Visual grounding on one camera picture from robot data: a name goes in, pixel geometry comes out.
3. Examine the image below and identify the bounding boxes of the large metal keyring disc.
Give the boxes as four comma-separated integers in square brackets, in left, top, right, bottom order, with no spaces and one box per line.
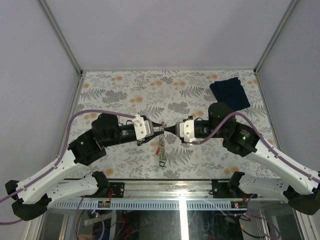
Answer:
[156,132,167,165]

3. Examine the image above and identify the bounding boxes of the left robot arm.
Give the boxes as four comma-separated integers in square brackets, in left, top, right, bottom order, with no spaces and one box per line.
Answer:
[5,110,164,221]

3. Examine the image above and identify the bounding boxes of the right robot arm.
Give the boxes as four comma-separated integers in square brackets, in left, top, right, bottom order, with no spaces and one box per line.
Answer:
[165,102,320,215]

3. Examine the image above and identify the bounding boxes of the dark blue folded cloth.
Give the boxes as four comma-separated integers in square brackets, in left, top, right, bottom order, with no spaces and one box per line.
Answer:
[209,77,251,111]

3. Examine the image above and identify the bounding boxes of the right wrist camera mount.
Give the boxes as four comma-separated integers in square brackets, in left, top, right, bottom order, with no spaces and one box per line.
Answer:
[175,119,196,146]

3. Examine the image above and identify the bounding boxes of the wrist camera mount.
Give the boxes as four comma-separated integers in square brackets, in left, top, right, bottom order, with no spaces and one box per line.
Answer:
[132,114,154,141]
[175,119,196,146]

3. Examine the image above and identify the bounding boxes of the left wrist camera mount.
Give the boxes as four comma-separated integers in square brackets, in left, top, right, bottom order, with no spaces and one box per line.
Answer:
[132,114,154,141]

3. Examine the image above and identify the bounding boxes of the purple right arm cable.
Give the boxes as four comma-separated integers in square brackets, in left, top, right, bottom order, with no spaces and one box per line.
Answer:
[191,111,320,182]

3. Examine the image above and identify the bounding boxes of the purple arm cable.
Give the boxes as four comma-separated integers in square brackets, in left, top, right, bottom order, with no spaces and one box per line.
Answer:
[0,109,137,225]
[191,111,320,182]

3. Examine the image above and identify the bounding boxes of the white slotted cable duct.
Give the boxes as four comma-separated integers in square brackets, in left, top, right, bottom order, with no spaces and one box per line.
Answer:
[48,199,247,211]

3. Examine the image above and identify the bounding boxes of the metal base rail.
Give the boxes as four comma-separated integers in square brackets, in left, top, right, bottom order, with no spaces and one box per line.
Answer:
[107,178,241,200]

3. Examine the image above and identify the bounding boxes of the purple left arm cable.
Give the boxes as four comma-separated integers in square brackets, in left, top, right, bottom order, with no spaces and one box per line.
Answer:
[0,109,137,225]

